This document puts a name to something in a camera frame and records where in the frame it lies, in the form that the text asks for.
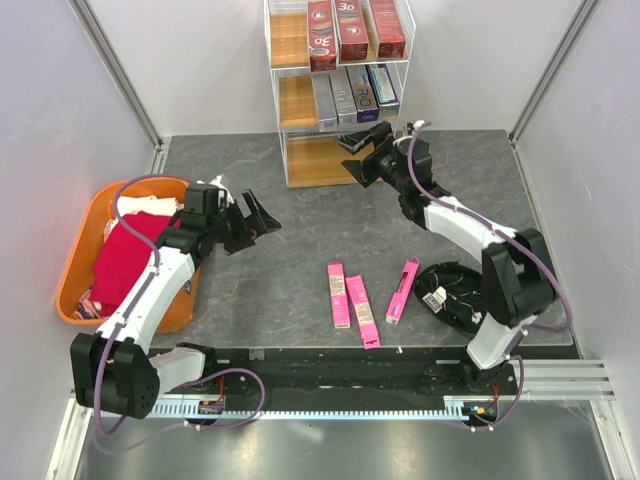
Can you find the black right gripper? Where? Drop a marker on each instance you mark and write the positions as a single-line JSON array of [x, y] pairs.
[[354, 140]]

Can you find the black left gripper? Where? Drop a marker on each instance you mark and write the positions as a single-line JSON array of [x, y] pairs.
[[245, 239]]

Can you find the silver plain toothpaste box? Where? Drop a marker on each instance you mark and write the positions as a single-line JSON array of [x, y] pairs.
[[324, 102]]

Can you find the silver Protefix toothpaste box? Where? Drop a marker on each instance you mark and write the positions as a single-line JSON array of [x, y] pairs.
[[343, 98]]

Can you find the purple toothpaste box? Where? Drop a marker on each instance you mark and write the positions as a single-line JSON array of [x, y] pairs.
[[365, 101], [385, 93]]

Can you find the pink toothpaste box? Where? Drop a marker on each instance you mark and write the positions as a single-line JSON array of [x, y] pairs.
[[366, 323], [338, 295], [402, 292]]

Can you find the red 3D toothpaste box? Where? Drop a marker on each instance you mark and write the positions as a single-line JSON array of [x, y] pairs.
[[321, 36], [352, 32]]

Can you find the large red toothpaste box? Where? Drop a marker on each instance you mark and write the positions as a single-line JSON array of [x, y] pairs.
[[389, 38]]

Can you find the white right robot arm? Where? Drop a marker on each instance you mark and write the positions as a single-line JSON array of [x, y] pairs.
[[517, 280]]

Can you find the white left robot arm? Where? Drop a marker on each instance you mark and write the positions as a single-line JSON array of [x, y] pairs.
[[112, 370]]

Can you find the red cloth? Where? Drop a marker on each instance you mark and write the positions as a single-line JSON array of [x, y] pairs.
[[122, 260]]

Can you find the white cloth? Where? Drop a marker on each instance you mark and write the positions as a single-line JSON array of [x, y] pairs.
[[150, 214]]

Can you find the orange plastic basket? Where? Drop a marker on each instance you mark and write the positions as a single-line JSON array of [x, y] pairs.
[[72, 303]]

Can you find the dark green round bin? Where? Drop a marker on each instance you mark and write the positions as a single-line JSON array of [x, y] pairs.
[[452, 292]]

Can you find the white wire wooden shelf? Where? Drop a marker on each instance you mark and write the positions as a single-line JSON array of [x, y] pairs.
[[337, 68]]

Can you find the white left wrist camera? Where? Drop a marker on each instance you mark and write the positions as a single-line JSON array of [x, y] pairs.
[[225, 198]]

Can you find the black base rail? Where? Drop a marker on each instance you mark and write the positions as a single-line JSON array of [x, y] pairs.
[[315, 377]]

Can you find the grey slotted cable duct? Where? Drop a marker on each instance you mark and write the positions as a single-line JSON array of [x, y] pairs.
[[193, 409]]

